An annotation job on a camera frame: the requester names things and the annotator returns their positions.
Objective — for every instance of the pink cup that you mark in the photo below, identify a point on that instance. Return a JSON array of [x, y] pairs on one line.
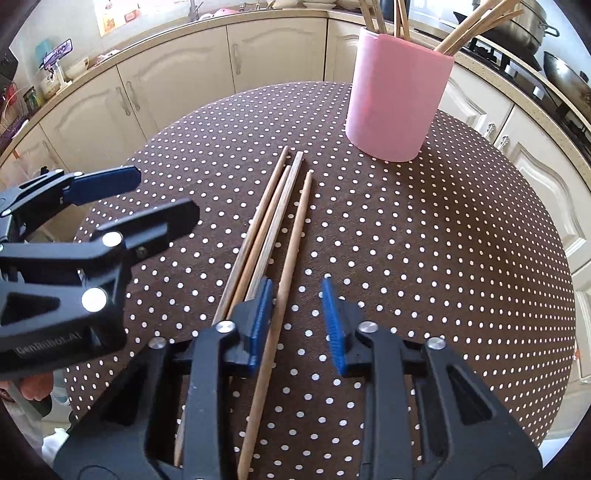
[[392, 101]]

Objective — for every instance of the black gas stove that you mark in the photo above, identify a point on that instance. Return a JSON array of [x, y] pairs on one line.
[[508, 69]]

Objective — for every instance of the bunch of wooden chopsticks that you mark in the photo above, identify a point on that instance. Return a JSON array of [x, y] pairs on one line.
[[464, 33]]

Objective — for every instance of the dark frying pan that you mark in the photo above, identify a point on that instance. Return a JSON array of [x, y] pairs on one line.
[[568, 78]]

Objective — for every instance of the teal cup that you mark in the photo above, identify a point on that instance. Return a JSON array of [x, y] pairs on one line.
[[43, 48]]

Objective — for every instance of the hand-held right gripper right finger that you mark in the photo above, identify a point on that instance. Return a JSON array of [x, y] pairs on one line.
[[334, 323]]

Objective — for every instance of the speckled beige countertop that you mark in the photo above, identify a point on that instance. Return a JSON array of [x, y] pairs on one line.
[[277, 14]]

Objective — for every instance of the steel cooking pot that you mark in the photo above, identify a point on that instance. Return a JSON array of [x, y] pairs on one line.
[[521, 25]]

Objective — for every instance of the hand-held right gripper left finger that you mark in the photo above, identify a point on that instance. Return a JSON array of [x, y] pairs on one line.
[[258, 323]]

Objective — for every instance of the row of cream cabinet doors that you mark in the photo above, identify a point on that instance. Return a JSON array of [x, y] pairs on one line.
[[184, 60]]

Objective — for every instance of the brown polka dot tablecloth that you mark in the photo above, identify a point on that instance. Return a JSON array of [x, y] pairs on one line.
[[415, 230]]

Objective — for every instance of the light bamboo chopstick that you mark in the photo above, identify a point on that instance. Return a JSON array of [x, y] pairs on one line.
[[296, 230], [262, 206], [266, 221], [281, 207]]

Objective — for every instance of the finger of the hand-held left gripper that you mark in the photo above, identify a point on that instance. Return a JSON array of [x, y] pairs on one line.
[[152, 224], [101, 184]]

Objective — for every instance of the phone on stand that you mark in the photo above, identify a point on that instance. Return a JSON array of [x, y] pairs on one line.
[[57, 53]]

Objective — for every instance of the person's left hand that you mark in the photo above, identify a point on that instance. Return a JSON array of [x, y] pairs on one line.
[[36, 385]]

